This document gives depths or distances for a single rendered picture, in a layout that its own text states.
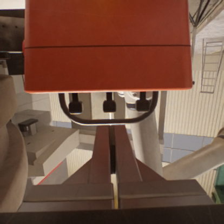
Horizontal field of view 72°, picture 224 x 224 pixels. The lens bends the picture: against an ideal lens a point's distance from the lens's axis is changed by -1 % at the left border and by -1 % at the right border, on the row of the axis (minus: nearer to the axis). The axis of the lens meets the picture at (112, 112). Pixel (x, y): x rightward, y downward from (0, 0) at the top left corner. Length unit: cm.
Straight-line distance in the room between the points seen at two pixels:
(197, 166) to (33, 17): 88
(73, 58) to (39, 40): 4
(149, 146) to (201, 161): 45
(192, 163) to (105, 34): 82
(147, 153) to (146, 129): 9
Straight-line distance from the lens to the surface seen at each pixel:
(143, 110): 26
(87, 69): 17
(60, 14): 19
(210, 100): 1421
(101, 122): 32
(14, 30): 133
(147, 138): 51
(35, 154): 309
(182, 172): 89
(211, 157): 96
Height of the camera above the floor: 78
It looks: 16 degrees up
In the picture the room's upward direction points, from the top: 179 degrees clockwise
